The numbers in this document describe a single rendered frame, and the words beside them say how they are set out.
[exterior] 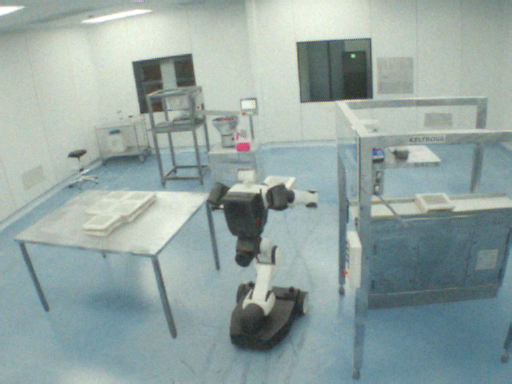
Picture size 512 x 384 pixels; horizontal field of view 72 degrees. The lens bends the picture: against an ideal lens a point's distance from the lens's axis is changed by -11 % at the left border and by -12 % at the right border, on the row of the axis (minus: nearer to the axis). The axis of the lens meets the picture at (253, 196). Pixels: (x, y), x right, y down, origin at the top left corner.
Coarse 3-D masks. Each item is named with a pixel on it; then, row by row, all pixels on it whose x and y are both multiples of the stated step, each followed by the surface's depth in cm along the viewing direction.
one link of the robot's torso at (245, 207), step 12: (228, 192) 258; (240, 192) 255; (252, 192) 253; (264, 192) 255; (228, 204) 248; (240, 204) 270; (252, 204) 244; (264, 204) 254; (228, 216) 252; (240, 216) 249; (252, 216) 245; (264, 216) 261; (228, 228) 259; (240, 228) 256; (252, 228) 252
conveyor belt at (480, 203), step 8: (456, 200) 291; (464, 200) 290; (472, 200) 288; (480, 200) 287; (488, 200) 285; (496, 200) 283; (504, 200) 282; (352, 208) 298; (376, 208) 294; (384, 208) 292; (392, 208) 292; (400, 208) 290; (408, 208) 288; (416, 208) 287; (456, 208) 279; (464, 208) 277; (472, 208) 276; (480, 208) 275; (352, 216) 288; (432, 216) 273
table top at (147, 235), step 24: (96, 192) 400; (168, 192) 378; (192, 192) 372; (48, 216) 352; (72, 216) 346; (144, 216) 331; (168, 216) 326; (192, 216) 327; (24, 240) 310; (48, 240) 304; (72, 240) 301; (96, 240) 297; (120, 240) 294; (144, 240) 290; (168, 240) 289
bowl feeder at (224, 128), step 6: (216, 120) 532; (234, 120) 511; (216, 126) 514; (222, 126) 509; (228, 126) 510; (222, 132) 521; (228, 132) 520; (246, 132) 519; (222, 138) 527; (228, 138) 524; (222, 144) 532; (228, 144) 527
